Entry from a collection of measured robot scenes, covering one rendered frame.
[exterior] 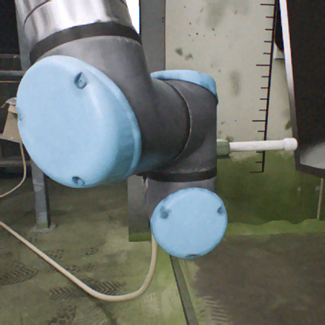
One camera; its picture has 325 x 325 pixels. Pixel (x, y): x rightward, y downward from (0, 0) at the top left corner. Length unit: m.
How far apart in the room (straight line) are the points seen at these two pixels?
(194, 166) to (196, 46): 1.04
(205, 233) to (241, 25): 1.17
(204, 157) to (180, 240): 0.10
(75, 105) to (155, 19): 1.15
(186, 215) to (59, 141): 0.17
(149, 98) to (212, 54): 1.13
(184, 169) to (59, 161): 0.15
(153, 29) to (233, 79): 0.42
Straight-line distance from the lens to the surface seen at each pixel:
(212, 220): 0.32
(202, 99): 0.31
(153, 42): 1.29
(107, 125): 0.17
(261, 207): 1.48
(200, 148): 0.31
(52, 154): 0.20
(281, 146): 0.75
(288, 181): 1.51
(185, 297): 0.98
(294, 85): 0.88
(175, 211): 0.31
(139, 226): 1.37
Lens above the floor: 0.62
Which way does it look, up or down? 11 degrees down
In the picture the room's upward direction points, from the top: straight up
